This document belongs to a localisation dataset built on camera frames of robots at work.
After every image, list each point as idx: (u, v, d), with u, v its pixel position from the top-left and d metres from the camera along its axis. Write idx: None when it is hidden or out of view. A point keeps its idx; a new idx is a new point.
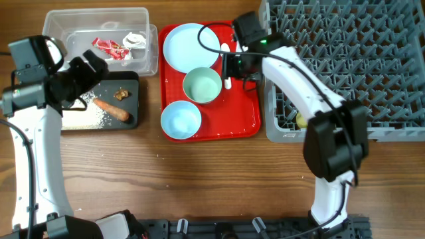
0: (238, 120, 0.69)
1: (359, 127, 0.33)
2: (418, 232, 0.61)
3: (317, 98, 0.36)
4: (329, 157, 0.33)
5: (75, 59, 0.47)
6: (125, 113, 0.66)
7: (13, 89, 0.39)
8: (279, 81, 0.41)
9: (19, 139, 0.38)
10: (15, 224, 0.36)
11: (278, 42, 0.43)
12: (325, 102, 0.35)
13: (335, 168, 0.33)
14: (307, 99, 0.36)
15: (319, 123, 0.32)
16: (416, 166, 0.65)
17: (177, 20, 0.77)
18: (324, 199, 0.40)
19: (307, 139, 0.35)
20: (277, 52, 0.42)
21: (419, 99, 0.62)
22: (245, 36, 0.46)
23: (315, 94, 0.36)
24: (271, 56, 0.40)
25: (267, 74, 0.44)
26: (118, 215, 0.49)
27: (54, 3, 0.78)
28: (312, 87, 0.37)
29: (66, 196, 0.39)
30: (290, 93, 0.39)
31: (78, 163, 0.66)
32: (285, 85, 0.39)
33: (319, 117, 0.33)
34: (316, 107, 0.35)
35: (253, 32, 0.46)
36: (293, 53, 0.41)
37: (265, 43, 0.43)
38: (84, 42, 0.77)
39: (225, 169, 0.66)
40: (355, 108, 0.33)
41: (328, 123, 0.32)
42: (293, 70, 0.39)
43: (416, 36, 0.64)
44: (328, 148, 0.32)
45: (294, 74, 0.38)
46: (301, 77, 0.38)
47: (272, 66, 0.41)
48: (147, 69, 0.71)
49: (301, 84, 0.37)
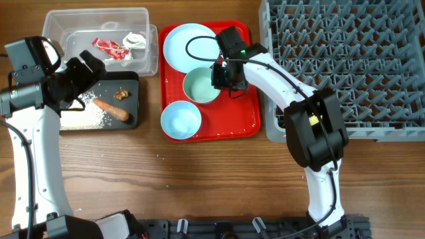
0: (238, 120, 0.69)
1: (332, 114, 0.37)
2: (418, 232, 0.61)
3: (291, 91, 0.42)
4: (308, 145, 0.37)
5: (72, 60, 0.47)
6: (125, 113, 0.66)
7: (11, 90, 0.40)
8: (259, 81, 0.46)
9: (17, 139, 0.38)
10: (15, 224, 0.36)
11: (256, 51, 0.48)
12: (298, 93, 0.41)
13: (315, 155, 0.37)
14: (283, 93, 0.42)
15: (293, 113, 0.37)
16: (416, 166, 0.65)
17: (177, 20, 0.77)
18: (316, 194, 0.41)
19: (289, 130, 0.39)
20: (255, 57, 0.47)
21: (418, 100, 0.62)
22: (228, 50, 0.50)
23: (290, 87, 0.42)
24: (250, 62, 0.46)
25: (248, 78, 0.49)
26: (118, 215, 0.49)
27: (55, 3, 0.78)
28: (287, 82, 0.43)
29: (65, 196, 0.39)
30: (269, 91, 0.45)
31: (78, 163, 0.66)
32: (265, 84, 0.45)
33: (294, 107, 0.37)
34: (291, 99, 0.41)
35: (234, 44, 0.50)
36: (268, 56, 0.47)
37: (245, 53, 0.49)
38: (84, 42, 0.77)
39: (225, 169, 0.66)
40: (327, 96, 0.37)
41: (301, 111, 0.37)
42: (269, 70, 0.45)
43: (416, 36, 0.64)
44: (305, 135, 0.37)
45: (271, 74, 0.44)
46: (277, 76, 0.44)
47: (251, 70, 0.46)
48: (147, 70, 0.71)
49: (277, 81, 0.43)
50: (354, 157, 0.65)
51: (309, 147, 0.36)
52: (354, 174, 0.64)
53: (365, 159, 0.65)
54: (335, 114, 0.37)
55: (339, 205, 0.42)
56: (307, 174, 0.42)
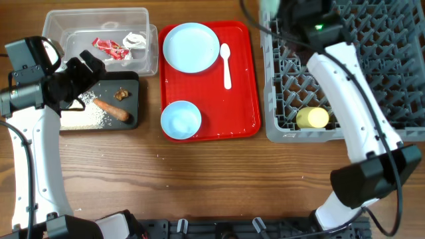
0: (238, 120, 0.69)
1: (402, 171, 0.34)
2: (418, 233, 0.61)
3: (373, 133, 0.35)
4: (366, 194, 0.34)
5: (72, 59, 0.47)
6: (125, 113, 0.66)
7: (11, 90, 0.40)
8: (329, 89, 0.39)
9: (17, 139, 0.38)
10: (15, 224, 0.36)
11: (335, 30, 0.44)
12: (380, 141, 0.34)
13: (365, 199, 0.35)
14: (360, 131, 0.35)
15: (372, 168, 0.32)
16: (416, 166, 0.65)
17: (177, 20, 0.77)
18: (336, 213, 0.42)
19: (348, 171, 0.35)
20: (333, 52, 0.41)
21: (418, 99, 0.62)
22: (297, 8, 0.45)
23: (372, 126, 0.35)
24: (328, 57, 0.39)
25: (314, 73, 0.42)
26: (118, 215, 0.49)
27: (55, 3, 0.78)
28: (369, 115, 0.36)
29: (65, 196, 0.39)
30: (340, 111, 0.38)
31: (78, 163, 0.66)
32: (338, 100, 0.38)
33: (374, 162, 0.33)
34: (369, 143, 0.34)
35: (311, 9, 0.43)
36: (350, 58, 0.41)
37: (321, 28, 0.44)
38: (84, 42, 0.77)
39: (225, 169, 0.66)
40: (408, 154, 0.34)
41: (380, 169, 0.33)
42: (350, 83, 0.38)
43: (416, 36, 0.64)
44: (368, 188, 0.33)
45: (350, 93, 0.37)
46: (359, 98, 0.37)
47: (327, 71, 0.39)
48: (147, 70, 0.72)
49: (358, 107, 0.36)
50: None
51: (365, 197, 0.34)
52: None
53: None
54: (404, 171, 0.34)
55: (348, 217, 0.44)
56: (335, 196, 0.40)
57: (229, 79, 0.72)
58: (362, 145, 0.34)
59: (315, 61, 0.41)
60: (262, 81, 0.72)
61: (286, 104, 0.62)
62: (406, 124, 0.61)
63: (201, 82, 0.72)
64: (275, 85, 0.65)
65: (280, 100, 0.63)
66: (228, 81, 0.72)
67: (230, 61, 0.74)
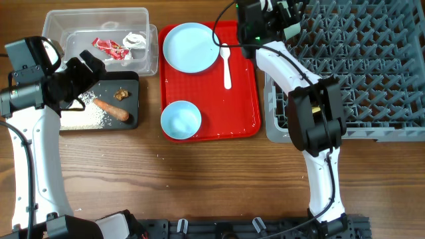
0: (238, 120, 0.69)
1: (333, 101, 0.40)
2: (418, 232, 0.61)
3: (298, 78, 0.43)
4: (306, 126, 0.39)
5: (72, 60, 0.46)
6: (125, 113, 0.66)
7: (11, 90, 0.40)
8: (269, 68, 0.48)
9: (17, 139, 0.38)
10: (15, 224, 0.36)
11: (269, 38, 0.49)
12: (304, 80, 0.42)
13: (313, 139, 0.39)
14: (289, 78, 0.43)
15: (297, 95, 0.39)
16: (416, 166, 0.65)
17: (176, 20, 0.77)
18: (315, 185, 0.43)
19: (291, 113, 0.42)
20: (268, 45, 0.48)
21: (418, 100, 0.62)
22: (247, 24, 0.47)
23: (297, 74, 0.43)
24: (262, 46, 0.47)
25: (259, 64, 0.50)
26: (118, 215, 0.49)
27: (55, 3, 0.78)
28: (295, 69, 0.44)
29: (65, 197, 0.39)
30: (277, 77, 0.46)
31: (78, 163, 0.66)
32: (273, 70, 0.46)
33: (298, 91, 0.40)
34: (297, 84, 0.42)
35: (254, 22, 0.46)
36: (281, 46, 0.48)
37: (259, 40, 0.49)
38: (84, 42, 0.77)
39: (225, 169, 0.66)
40: (330, 85, 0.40)
41: (305, 97, 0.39)
42: (280, 58, 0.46)
43: (416, 36, 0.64)
44: (305, 120, 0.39)
45: (279, 62, 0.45)
46: (285, 63, 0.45)
47: (262, 55, 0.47)
48: (147, 69, 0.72)
49: (285, 68, 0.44)
50: (354, 157, 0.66)
51: (308, 131, 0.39)
52: (354, 174, 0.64)
53: (365, 159, 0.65)
54: (335, 102, 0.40)
55: (339, 201, 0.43)
56: (307, 164, 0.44)
57: (228, 79, 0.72)
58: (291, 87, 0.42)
59: (257, 56, 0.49)
60: (262, 81, 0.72)
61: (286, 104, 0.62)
62: (406, 124, 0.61)
63: (202, 82, 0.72)
64: (275, 85, 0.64)
65: (280, 100, 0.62)
66: (228, 81, 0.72)
67: (230, 60, 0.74)
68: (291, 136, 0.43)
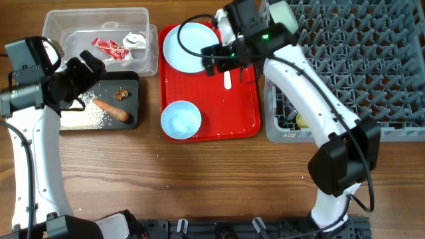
0: (239, 120, 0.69)
1: (372, 145, 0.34)
2: (418, 232, 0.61)
3: (330, 116, 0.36)
4: (341, 176, 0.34)
5: (72, 60, 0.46)
6: (125, 113, 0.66)
7: (11, 90, 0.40)
8: (283, 84, 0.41)
9: (17, 139, 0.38)
10: (15, 224, 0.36)
11: (280, 37, 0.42)
12: (339, 121, 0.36)
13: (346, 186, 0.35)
14: (319, 115, 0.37)
15: (335, 148, 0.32)
16: (416, 166, 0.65)
17: (176, 20, 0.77)
18: (327, 207, 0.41)
19: (319, 159, 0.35)
20: (281, 53, 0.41)
21: (418, 100, 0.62)
22: (243, 26, 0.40)
23: (329, 110, 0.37)
24: (277, 59, 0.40)
25: (269, 75, 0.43)
26: (117, 215, 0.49)
27: (54, 3, 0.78)
28: (325, 103, 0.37)
29: (65, 196, 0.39)
30: (299, 104, 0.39)
31: (78, 163, 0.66)
32: (293, 93, 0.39)
33: (336, 143, 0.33)
34: (331, 127, 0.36)
35: (250, 20, 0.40)
36: (299, 58, 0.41)
37: (268, 38, 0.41)
38: (84, 42, 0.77)
39: (225, 169, 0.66)
40: (369, 129, 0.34)
41: (345, 149, 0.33)
42: (301, 78, 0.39)
43: (416, 36, 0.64)
44: (342, 170, 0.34)
45: (302, 84, 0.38)
46: (310, 87, 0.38)
47: (277, 70, 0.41)
48: (147, 69, 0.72)
49: (312, 97, 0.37)
50: None
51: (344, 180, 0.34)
52: None
53: None
54: (374, 147, 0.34)
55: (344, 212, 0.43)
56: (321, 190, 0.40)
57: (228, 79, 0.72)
58: (323, 129, 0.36)
59: (267, 66, 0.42)
60: (262, 81, 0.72)
61: (286, 104, 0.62)
62: (406, 124, 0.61)
63: (202, 81, 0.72)
64: None
65: (280, 99, 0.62)
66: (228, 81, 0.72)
67: None
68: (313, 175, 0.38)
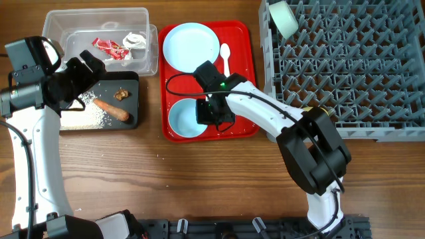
0: (238, 120, 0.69)
1: (327, 133, 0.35)
2: (418, 233, 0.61)
3: (279, 117, 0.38)
4: (307, 170, 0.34)
5: (72, 59, 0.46)
6: (125, 113, 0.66)
7: (11, 90, 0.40)
8: (246, 111, 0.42)
9: (18, 139, 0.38)
10: (15, 224, 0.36)
11: (236, 81, 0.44)
12: (287, 119, 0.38)
13: (320, 182, 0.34)
14: (271, 120, 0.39)
15: (286, 141, 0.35)
16: (416, 166, 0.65)
17: (176, 20, 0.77)
18: (317, 206, 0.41)
19: (287, 159, 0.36)
20: (237, 88, 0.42)
21: (418, 100, 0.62)
22: (206, 85, 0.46)
23: (277, 113, 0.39)
24: (232, 92, 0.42)
25: (234, 111, 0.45)
26: (118, 215, 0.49)
27: (54, 3, 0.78)
28: (273, 109, 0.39)
29: (65, 196, 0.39)
30: (257, 120, 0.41)
31: (78, 163, 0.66)
32: (252, 115, 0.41)
33: (286, 134, 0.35)
34: (281, 125, 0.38)
35: (212, 78, 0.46)
36: (249, 84, 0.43)
37: (225, 85, 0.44)
38: (84, 42, 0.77)
39: (225, 169, 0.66)
40: (317, 116, 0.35)
41: (295, 138, 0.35)
42: (254, 100, 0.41)
43: (416, 36, 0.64)
44: (305, 164, 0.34)
45: (254, 105, 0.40)
46: (261, 104, 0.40)
47: (234, 101, 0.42)
48: (147, 69, 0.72)
49: (262, 109, 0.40)
50: (354, 157, 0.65)
51: (311, 174, 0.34)
52: (354, 174, 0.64)
53: (365, 159, 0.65)
54: (329, 133, 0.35)
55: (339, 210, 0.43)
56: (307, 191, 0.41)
57: None
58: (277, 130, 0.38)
59: (229, 103, 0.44)
60: (262, 81, 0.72)
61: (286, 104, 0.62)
62: (406, 124, 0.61)
63: None
64: (275, 85, 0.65)
65: (280, 100, 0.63)
66: None
67: (230, 61, 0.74)
68: (296, 180, 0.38)
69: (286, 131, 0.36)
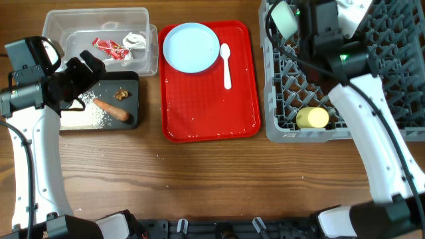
0: (238, 120, 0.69)
1: None
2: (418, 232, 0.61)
3: (399, 172, 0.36)
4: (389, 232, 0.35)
5: (72, 59, 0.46)
6: (125, 113, 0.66)
7: (11, 90, 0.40)
8: (354, 122, 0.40)
9: (17, 139, 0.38)
10: (15, 224, 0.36)
11: (360, 59, 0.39)
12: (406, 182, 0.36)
13: None
14: (385, 170, 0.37)
15: (396, 209, 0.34)
16: None
17: (176, 20, 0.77)
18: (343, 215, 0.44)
19: (369, 210, 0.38)
20: (359, 82, 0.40)
21: (418, 99, 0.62)
22: (317, 33, 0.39)
23: (401, 170, 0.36)
24: (354, 88, 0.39)
25: (331, 97, 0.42)
26: (118, 215, 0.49)
27: (54, 3, 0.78)
28: (395, 153, 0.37)
29: (65, 196, 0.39)
30: (362, 141, 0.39)
31: (78, 163, 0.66)
32: (361, 132, 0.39)
33: (399, 206, 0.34)
34: (396, 186, 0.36)
35: (326, 29, 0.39)
36: (378, 91, 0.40)
37: (346, 60, 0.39)
38: (84, 42, 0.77)
39: (225, 169, 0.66)
40: None
41: (407, 212, 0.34)
42: (376, 119, 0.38)
43: (416, 36, 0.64)
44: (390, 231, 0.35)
45: (378, 128, 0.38)
46: (384, 134, 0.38)
47: (351, 104, 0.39)
48: (147, 70, 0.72)
49: (386, 148, 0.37)
50: (354, 157, 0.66)
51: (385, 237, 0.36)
52: (354, 174, 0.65)
53: None
54: None
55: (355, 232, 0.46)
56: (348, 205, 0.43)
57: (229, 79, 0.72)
58: (389, 186, 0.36)
59: (335, 89, 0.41)
60: (262, 81, 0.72)
61: (286, 104, 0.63)
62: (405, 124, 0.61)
63: (202, 82, 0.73)
64: (275, 85, 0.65)
65: (280, 100, 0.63)
66: (228, 81, 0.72)
67: (230, 61, 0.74)
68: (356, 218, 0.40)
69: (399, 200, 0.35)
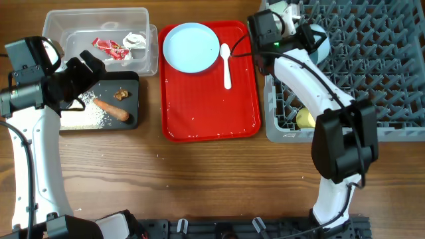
0: (238, 120, 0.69)
1: (368, 127, 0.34)
2: (418, 232, 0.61)
3: (327, 97, 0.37)
4: (334, 151, 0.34)
5: (72, 59, 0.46)
6: (125, 113, 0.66)
7: (11, 89, 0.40)
8: (291, 80, 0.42)
9: (18, 139, 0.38)
10: (15, 224, 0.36)
11: (292, 44, 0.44)
12: (335, 101, 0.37)
13: (342, 168, 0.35)
14: (317, 97, 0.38)
15: (328, 121, 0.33)
16: (415, 166, 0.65)
17: (176, 20, 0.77)
18: (328, 199, 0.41)
19: (316, 140, 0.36)
20: (290, 53, 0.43)
21: (418, 99, 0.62)
22: (260, 34, 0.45)
23: (327, 93, 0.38)
24: (283, 56, 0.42)
25: (277, 74, 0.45)
26: (118, 215, 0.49)
27: (54, 3, 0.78)
28: (323, 87, 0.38)
29: (65, 196, 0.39)
30: (300, 91, 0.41)
31: (78, 163, 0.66)
32: (297, 84, 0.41)
33: (329, 115, 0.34)
34: (325, 105, 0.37)
35: (267, 31, 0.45)
36: (304, 54, 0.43)
37: (279, 46, 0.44)
38: (84, 42, 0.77)
39: (225, 169, 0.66)
40: (364, 108, 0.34)
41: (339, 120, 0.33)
42: (305, 70, 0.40)
43: (416, 36, 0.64)
44: (335, 148, 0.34)
45: (305, 74, 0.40)
46: (310, 76, 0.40)
47: (283, 66, 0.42)
48: (147, 69, 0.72)
49: (313, 83, 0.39)
50: None
51: (337, 159, 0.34)
52: None
53: None
54: (373, 129, 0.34)
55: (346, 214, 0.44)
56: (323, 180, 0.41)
57: (228, 79, 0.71)
58: (320, 107, 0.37)
59: (275, 65, 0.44)
60: (262, 81, 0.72)
61: (286, 104, 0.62)
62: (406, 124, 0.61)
63: (202, 81, 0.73)
64: (275, 85, 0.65)
65: (280, 100, 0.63)
66: (228, 81, 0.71)
67: (230, 60, 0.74)
68: (315, 162, 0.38)
69: (329, 112, 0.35)
